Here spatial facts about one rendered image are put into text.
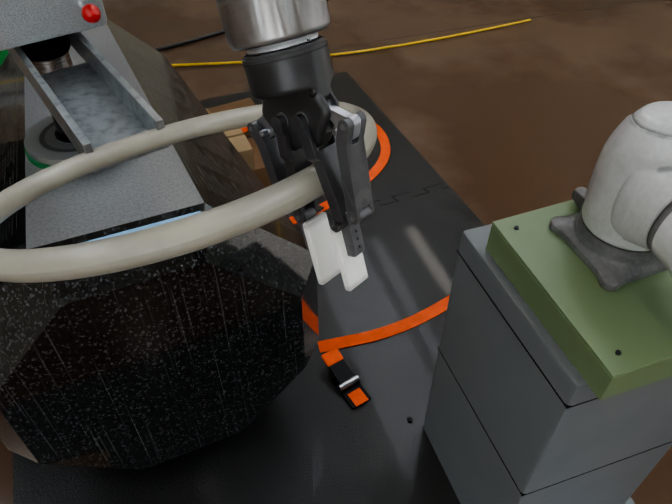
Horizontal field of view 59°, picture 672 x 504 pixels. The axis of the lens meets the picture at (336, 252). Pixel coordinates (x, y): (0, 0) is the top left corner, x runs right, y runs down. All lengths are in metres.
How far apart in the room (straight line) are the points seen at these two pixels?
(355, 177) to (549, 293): 0.60
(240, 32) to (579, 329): 0.73
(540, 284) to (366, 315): 1.09
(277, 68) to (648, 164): 0.63
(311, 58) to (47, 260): 0.28
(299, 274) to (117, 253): 0.92
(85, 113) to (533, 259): 0.81
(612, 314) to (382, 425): 0.95
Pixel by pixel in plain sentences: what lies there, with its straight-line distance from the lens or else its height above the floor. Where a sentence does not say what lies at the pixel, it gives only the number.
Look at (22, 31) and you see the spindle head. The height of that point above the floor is 1.17.
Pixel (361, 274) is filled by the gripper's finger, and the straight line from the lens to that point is 0.59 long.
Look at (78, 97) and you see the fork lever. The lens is 1.15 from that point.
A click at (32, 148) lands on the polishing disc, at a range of 1.43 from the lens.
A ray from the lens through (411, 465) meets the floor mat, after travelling 1.79.
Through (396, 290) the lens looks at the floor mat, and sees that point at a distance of 2.16.
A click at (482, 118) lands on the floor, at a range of 3.18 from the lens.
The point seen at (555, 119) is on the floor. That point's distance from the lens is 3.28.
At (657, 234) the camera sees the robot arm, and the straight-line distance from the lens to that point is 0.99.
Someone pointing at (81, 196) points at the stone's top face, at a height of 0.84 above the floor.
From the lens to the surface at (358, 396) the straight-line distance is 1.87.
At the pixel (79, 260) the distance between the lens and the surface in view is 0.53.
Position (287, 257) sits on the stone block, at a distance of 1.38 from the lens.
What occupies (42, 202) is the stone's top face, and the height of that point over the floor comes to 0.84.
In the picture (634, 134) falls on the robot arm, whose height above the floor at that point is 1.13.
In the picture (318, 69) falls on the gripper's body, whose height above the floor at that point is 1.38.
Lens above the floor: 1.61
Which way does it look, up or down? 44 degrees down
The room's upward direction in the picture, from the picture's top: straight up
